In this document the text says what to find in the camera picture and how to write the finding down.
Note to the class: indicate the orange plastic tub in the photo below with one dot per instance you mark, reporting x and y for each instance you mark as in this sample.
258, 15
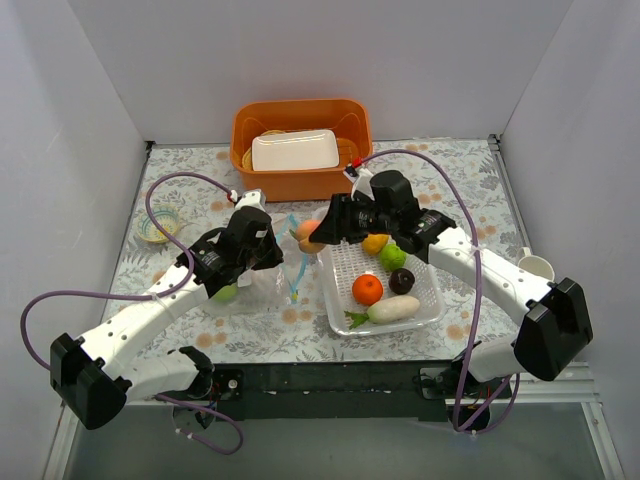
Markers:
346, 118

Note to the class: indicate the clear zip top bag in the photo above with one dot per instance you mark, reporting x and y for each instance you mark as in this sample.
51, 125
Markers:
261, 291

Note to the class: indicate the white plastic basket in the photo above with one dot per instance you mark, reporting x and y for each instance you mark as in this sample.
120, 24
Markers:
339, 267

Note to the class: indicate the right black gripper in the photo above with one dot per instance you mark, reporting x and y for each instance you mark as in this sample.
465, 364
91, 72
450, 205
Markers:
338, 218

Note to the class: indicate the dark purple mangosteen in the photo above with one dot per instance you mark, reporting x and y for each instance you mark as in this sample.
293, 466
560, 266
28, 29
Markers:
401, 281

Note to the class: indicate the floral table mat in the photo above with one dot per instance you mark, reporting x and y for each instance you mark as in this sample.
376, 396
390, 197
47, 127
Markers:
457, 177

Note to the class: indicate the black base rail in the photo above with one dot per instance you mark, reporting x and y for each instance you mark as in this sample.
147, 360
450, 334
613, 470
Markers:
324, 390

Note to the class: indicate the white radish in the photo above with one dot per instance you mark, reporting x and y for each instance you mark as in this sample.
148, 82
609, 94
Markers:
386, 311

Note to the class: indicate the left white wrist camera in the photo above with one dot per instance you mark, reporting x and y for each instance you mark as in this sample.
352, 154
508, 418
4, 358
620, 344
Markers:
252, 198

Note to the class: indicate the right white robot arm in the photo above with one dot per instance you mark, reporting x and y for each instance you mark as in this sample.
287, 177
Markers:
553, 319

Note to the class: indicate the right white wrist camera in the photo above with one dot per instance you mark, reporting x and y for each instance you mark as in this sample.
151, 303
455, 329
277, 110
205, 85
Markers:
360, 178

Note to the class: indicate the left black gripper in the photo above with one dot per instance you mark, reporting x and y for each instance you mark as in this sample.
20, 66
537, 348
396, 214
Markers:
267, 251

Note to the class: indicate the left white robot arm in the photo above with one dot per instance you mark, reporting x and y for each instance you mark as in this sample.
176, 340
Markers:
98, 373

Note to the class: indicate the patterned small bowl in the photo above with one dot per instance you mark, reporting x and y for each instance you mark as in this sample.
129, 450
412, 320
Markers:
167, 216

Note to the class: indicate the yellow plate in tub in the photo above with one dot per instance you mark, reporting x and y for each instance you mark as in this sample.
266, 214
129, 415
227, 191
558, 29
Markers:
246, 161

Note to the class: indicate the orange tangerine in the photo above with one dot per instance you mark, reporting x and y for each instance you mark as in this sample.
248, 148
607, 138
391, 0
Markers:
367, 289

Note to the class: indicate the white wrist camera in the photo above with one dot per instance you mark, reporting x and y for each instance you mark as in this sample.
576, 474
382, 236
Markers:
360, 178
252, 198

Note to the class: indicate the white cup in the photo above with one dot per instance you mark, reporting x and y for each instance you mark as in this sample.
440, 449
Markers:
532, 264

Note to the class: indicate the white rectangular dish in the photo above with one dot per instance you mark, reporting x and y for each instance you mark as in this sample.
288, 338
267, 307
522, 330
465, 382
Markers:
295, 151

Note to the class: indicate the green apple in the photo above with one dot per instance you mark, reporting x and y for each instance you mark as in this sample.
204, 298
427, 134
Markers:
226, 294

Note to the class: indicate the green lime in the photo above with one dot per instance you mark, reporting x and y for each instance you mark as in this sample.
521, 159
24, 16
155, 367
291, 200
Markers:
392, 257

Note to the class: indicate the yellow mango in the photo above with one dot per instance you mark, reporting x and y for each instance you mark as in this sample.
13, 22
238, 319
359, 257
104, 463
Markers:
374, 243

